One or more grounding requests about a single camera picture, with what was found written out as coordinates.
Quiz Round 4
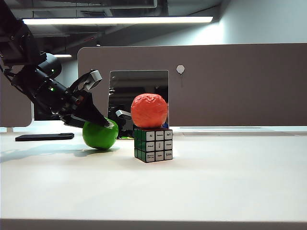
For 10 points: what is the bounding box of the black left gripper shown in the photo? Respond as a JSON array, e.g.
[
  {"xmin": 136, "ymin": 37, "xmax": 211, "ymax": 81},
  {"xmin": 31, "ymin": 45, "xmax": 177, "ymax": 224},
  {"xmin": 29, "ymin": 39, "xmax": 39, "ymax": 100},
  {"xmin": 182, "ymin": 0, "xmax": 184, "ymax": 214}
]
[{"xmin": 51, "ymin": 87, "xmax": 115, "ymax": 129}]

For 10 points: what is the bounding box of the green toy apple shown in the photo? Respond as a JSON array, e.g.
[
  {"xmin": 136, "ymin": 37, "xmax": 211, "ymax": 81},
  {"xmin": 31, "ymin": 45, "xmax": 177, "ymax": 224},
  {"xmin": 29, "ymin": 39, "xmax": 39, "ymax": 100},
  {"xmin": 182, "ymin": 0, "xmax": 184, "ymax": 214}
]
[{"xmin": 82, "ymin": 117, "xmax": 119, "ymax": 150}]

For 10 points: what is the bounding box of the orange toy fruit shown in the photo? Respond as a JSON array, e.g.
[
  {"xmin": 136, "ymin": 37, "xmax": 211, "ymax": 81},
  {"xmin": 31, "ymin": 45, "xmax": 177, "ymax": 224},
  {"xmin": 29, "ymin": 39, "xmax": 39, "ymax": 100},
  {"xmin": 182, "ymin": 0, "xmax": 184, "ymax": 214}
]
[{"xmin": 130, "ymin": 92, "xmax": 169, "ymax": 128}]

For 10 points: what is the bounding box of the Rubik's cube with printed words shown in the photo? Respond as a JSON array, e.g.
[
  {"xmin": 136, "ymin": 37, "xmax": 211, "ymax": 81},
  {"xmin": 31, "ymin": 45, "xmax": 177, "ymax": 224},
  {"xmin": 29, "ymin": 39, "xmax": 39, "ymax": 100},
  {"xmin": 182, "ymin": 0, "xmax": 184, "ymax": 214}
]
[{"xmin": 133, "ymin": 128, "xmax": 174, "ymax": 163}]

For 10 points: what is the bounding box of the black smartphone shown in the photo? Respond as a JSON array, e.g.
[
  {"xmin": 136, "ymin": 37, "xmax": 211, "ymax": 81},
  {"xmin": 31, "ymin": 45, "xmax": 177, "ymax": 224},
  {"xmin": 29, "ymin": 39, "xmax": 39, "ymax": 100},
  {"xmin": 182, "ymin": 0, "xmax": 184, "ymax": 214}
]
[{"xmin": 15, "ymin": 133, "xmax": 75, "ymax": 142}]

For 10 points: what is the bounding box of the rectangular frameless mirror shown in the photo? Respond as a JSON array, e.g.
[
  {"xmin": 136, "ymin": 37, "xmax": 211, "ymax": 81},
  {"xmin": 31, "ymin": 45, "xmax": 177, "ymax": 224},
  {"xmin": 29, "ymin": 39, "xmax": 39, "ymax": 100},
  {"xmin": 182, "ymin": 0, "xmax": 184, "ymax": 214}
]
[{"xmin": 107, "ymin": 69, "xmax": 170, "ymax": 139}]

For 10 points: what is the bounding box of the narrow brown desk partition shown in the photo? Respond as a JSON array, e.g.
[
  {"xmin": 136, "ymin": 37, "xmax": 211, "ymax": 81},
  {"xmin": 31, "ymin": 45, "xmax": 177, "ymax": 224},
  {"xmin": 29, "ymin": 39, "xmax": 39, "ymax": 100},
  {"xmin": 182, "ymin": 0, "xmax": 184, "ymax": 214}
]
[{"xmin": 0, "ymin": 71, "xmax": 34, "ymax": 128}]

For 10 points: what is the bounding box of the long ceiling light strip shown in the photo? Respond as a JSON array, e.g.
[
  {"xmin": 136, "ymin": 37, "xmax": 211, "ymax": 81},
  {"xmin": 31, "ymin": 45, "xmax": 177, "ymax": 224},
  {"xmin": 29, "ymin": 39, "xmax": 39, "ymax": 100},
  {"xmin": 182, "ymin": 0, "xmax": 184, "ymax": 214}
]
[{"xmin": 23, "ymin": 16, "xmax": 213, "ymax": 25}]

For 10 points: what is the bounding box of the wide brown desk partition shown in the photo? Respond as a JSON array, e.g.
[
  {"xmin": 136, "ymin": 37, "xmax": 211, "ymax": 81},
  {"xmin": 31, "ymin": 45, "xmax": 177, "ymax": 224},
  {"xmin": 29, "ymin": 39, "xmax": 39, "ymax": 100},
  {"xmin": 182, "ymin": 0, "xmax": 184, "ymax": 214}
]
[{"xmin": 77, "ymin": 43, "xmax": 307, "ymax": 127}]

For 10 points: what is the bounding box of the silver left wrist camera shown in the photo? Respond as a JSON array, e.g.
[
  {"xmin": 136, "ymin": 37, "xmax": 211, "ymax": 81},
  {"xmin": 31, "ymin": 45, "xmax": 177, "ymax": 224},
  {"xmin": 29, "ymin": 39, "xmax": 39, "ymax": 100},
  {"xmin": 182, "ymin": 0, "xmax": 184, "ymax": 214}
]
[{"xmin": 83, "ymin": 69, "xmax": 104, "ymax": 91}]

